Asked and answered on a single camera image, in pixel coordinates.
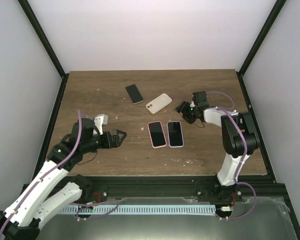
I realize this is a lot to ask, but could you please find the black left side rail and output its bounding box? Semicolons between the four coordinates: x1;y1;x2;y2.
32;73;70;179

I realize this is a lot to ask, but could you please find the silver-edged black smartphone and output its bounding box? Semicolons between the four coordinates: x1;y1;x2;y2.
125;84;144;104

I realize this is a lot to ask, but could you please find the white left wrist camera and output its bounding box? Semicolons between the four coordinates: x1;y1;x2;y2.
93;114;109;135

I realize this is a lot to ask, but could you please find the black front frame rail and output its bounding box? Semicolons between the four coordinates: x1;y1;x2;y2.
22;174;288;203

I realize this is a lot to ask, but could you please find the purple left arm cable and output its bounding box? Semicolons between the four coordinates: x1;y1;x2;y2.
0;108;121;240

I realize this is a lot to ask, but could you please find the black frame post right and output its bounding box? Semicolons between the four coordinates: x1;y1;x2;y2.
237;0;287;76

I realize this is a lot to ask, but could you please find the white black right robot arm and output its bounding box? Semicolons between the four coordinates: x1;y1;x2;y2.
175;91;260;202

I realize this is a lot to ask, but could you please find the black right side rail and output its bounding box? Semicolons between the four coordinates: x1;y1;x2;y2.
236;71;277;183

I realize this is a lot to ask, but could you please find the cream phone case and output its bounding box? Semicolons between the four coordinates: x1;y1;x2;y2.
145;93;172;114

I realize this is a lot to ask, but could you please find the black frame post left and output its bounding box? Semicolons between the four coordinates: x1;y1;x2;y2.
18;0;67;79

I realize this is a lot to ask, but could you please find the lilac phone case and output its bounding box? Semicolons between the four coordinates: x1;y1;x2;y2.
166;120;185;149

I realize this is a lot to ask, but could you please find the black frame post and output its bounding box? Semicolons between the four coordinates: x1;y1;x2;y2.
18;0;67;79
237;0;287;76

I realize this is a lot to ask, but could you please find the purple-edged black smartphone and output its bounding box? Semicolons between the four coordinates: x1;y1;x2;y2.
167;121;184;147

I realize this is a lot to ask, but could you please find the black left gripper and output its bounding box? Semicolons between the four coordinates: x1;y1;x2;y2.
82;130;127;154

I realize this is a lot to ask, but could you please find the light blue slotted cable duct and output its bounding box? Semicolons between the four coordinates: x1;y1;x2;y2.
60;204;216;216

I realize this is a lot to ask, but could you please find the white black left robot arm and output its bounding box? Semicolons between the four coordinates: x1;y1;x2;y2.
0;118;127;240

